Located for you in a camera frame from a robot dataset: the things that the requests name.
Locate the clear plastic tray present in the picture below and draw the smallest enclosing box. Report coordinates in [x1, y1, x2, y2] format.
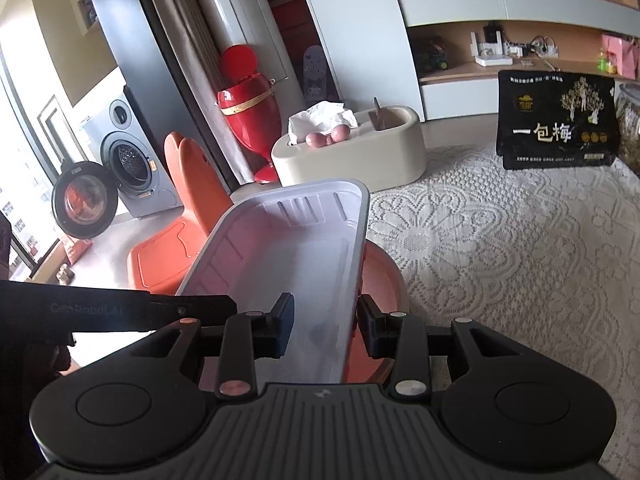
[175, 177, 371, 386]

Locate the orange plastic chair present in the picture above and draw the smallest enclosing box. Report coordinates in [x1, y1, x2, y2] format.
[126, 131, 236, 296]

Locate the white tissue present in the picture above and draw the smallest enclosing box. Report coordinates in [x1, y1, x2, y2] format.
[288, 101, 359, 143]

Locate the orange plate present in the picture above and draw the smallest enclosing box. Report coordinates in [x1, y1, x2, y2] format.
[344, 245, 409, 384]

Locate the red vase with gold band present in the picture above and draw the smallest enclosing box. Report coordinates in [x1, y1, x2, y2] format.
[216, 45, 282, 185]

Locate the black snack bag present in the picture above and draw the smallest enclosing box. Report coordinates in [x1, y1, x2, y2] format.
[496, 70, 617, 170]

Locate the green toy tractor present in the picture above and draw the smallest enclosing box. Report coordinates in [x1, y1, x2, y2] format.
[414, 37, 449, 72]

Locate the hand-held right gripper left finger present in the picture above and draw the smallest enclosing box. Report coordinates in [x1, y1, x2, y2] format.
[129, 292, 296, 402]

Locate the white router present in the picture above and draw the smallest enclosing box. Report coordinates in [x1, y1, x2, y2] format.
[469, 30, 514, 67]

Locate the grey metal blade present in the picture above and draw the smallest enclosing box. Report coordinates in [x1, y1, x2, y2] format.
[369, 97, 396, 132]

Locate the glass jar with dried contents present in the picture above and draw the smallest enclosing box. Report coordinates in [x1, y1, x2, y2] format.
[614, 82, 640, 171]

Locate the patterned skateboard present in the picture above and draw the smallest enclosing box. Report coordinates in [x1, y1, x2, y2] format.
[301, 45, 327, 106]

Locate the cream tissue box holder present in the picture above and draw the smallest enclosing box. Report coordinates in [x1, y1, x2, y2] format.
[271, 105, 427, 192]

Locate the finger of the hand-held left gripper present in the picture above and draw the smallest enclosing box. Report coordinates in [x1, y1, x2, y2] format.
[145, 292, 239, 332]

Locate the grey washing machine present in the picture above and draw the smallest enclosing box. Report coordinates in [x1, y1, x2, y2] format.
[51, 85, 184, 239]

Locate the pink gift bag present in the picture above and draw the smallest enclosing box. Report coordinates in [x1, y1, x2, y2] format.
[600, 34, 640, 80]

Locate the white wall shelf unit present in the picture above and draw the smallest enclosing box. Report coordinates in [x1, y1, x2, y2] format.
[389, 0, 640, 122]

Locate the white lace tablecloth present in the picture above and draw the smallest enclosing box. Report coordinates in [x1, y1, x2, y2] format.
[364, 142, 640, 441]

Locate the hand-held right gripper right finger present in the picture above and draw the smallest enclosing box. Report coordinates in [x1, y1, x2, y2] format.
[356, 294, 507, 402]

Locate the orange cardboard box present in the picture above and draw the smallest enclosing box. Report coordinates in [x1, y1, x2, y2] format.
[59, 236, 94, 267]

